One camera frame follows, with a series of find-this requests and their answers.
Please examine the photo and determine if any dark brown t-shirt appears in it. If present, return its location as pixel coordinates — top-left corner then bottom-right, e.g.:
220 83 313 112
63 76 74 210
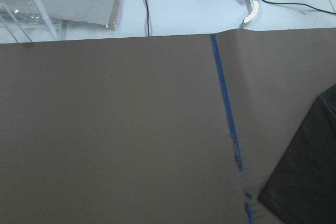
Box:
258 86 335 223

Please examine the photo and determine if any black thin table cable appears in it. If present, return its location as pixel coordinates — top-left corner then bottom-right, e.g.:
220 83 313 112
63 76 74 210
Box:
141 0 153 37

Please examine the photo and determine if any white wire rack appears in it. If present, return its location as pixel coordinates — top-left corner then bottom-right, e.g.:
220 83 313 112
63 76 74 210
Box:
1 0 66 44

